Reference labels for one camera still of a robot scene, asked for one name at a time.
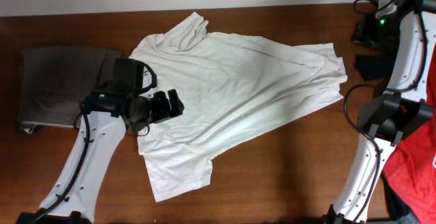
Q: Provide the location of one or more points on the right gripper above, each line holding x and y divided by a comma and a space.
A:
364, 36

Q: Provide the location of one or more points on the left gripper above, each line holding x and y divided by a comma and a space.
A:
163, 110

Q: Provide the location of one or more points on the white t-shirt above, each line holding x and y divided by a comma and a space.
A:
234, 88

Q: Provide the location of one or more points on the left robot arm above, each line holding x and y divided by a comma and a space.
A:
102, 127

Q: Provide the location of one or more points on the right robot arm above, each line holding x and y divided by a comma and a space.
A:
406, 28

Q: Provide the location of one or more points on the black garment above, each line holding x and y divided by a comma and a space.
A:
372, 67

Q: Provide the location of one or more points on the folded grey trousers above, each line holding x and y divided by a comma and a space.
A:
55, 79

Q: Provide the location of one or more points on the red t-shirt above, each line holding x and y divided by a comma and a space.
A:
409, 177

